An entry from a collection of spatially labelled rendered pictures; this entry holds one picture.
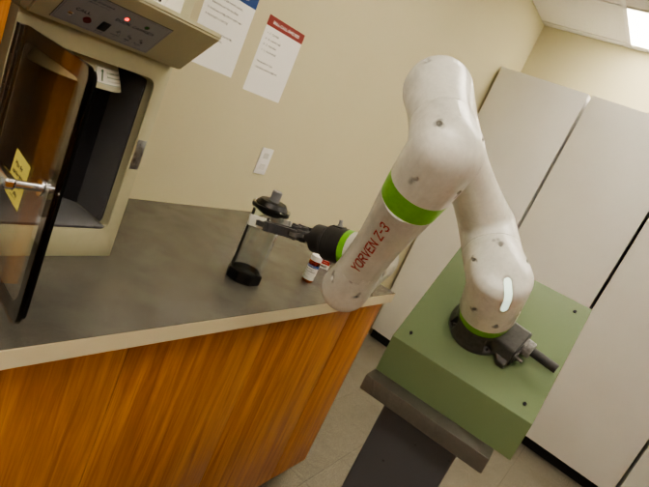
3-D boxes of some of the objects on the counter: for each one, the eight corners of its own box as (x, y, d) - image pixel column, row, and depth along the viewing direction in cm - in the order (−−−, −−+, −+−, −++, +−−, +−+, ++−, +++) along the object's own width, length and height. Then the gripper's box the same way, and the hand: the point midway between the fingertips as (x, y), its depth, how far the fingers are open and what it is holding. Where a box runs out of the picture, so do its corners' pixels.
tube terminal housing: (-91, 199, 107) (-1, -199, 89) (60, 211, 134) (153, -93, 116) (-46, 256, 95) (68, -193, 76) (110, 256, 122) (222, -75, 103)
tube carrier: (218, 265, 142) (245, 195, 137) (244, 265, 151) (270, 199, 146) (243, 284, 137) (272, 213, 131) (268, 282, 146) (297, 215, 141)
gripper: (352, 229, 137) (287, 210, 149) (306, 225, 119) (237, 203, 131) (345, 255, 138) (281, 234, 150) (299, 255, 120) (231, 231, 132)
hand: (267, 221), depth 139 cm, fingers closed on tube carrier, 9 cm apart
